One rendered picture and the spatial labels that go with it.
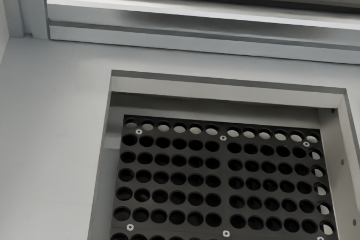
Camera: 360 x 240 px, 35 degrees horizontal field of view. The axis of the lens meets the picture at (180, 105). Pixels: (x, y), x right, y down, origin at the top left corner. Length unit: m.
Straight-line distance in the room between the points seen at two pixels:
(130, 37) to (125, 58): 0.02
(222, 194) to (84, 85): 0.14
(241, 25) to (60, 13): 0.15
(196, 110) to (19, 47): 0.20
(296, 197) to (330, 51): 0.13
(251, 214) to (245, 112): 0.17
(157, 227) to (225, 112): 0.20
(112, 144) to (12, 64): 0.14
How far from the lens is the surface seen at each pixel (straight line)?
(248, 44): 0.50
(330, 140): 0.59
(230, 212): 0.46
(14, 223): 0.41
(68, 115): 0.46
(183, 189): 0.47
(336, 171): 0.57
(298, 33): 0.50
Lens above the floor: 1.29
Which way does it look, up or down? 49 degrees down
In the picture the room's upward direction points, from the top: 8 degrees clockwise
